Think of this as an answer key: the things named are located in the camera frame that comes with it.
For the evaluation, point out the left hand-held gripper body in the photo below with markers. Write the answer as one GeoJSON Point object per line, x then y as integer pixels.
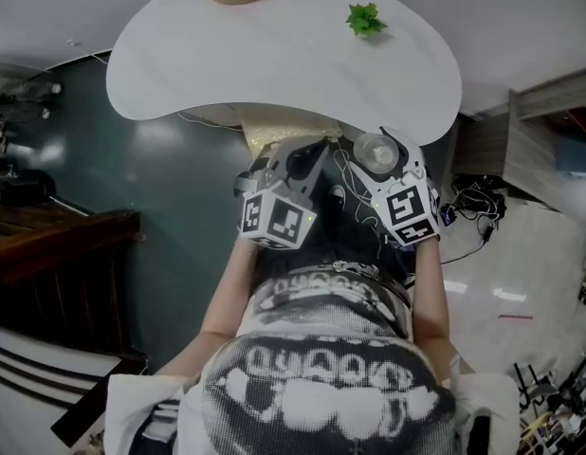
{"type": "Point", "coordinates": [274, 221]}

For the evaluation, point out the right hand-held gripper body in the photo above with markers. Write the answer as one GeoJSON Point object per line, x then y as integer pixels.
{"type": "Point", "coordinates": [409, 211]}

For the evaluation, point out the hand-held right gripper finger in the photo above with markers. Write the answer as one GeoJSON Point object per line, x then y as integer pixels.
{"type": "Point", "coordinates": [414, 152]}
{"type": "Point", "coordinates": [376, 190]}

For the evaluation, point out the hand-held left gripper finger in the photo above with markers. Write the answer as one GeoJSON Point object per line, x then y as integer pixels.
{"type": "Point", "coordinates": [293, 147]}
{"type": "Point", "coordinates": [312, 183]}

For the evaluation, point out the small clear glass cup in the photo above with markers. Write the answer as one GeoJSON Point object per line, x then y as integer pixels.
{"type": "Point", "coordinates": [374, 153]}

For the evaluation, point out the person's left forearm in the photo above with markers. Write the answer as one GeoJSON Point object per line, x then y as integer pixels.
{"type": "Point", "coordinates": [222, 301]}

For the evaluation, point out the person's right forearm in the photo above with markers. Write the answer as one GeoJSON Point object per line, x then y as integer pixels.
{"type": "Point", "coordinates": [430, 301]}

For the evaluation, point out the white kidney-shaped table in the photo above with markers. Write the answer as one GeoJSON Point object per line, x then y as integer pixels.
{"type": "Point", "coordinates": [250, 55]}

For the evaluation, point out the beige upholstered stool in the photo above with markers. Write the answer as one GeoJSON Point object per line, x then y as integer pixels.
{"type": "Point", "coordinates": [283, 131]}

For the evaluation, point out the person's shoe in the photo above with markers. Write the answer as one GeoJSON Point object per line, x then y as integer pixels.
{"type": "Point", "coordinates": [338, 196]}

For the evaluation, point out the small blue device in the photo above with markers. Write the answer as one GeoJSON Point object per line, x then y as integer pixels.
{"type": "Point", "coordinates": [447, 216]}

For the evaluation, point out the person's black trousers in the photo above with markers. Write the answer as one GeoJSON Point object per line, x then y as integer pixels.
{"type": "Point", "coordinates": [331, 240]}

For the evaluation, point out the grey wooden shelf unit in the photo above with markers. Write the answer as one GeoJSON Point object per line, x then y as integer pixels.
{"type": "Point", "coordinates": [530, 150]}

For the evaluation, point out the small green potted plant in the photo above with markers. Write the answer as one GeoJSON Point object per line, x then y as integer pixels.
{"type": "Point", "coordinates": [365, 21]}

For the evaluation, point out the red floor tape strip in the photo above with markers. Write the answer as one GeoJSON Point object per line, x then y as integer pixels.
{"type": "Point", "coordinates": [516, 316]}

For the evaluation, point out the person's printed shirt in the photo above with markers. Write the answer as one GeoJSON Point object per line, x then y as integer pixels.
{"type": "Point", "coordinates": [321, 387]}

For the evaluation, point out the dark wooden furniture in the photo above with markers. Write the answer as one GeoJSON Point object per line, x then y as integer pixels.
{"type": "Point", "coordinates": [60, 263]}

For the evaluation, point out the black device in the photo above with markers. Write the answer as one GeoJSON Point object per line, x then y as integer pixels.
{"type": "Point", "coordinates": [25, 187]}

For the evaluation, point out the white black-striped furniture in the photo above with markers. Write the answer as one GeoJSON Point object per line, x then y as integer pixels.
{"type": "Point", "coordinates": [32, 372]}

